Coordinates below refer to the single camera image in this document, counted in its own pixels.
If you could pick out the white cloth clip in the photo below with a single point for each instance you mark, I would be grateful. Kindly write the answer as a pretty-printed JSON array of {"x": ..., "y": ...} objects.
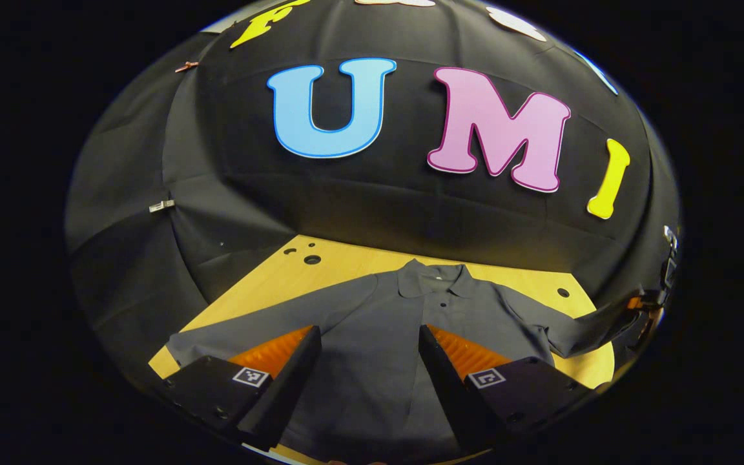
[{"x": 161, "y": 206}]

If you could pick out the pink cloth clip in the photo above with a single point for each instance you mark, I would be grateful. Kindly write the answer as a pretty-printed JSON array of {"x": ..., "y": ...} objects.
[{"x": 186, "y": 66}]

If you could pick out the black backdrop cloth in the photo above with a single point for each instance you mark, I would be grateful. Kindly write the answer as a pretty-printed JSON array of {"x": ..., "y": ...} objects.
[{"x": 372, "y": 194}]

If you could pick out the grey polo shirt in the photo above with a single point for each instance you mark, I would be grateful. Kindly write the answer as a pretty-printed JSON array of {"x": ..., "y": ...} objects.
[{"x": 372, "y": 323}]

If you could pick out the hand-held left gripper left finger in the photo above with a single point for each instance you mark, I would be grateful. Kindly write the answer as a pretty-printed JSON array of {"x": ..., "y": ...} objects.
[{"x": 294, "y": 378}]

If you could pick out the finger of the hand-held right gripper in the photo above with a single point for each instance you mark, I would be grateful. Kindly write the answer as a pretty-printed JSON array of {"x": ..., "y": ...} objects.
[{"x": 637, "y": 302}]

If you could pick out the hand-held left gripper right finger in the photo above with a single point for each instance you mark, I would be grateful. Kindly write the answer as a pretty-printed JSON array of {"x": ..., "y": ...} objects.
[{"x": 440, "y": 381}]

